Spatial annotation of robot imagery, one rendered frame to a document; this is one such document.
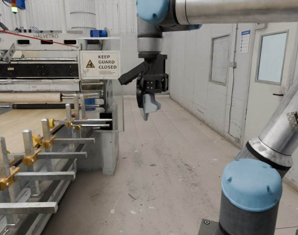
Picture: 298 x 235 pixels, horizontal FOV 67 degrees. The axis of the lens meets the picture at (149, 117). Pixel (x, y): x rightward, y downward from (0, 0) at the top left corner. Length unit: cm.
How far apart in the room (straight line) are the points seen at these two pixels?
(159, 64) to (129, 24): 853
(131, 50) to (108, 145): 646
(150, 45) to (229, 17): 27
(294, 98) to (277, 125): 7
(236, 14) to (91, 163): 299
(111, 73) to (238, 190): 242
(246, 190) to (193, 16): 36
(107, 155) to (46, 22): 714
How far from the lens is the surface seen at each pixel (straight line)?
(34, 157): 148
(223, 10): 49
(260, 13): 48
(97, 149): 319
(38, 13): 962
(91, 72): 281
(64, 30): 327
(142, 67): 71
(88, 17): 696
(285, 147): 62
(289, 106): 60
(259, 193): 51
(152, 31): 69
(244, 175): 53
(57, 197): 258
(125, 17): 921
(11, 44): 347
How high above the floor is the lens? 150
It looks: 14 degrees down
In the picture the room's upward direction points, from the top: straight up
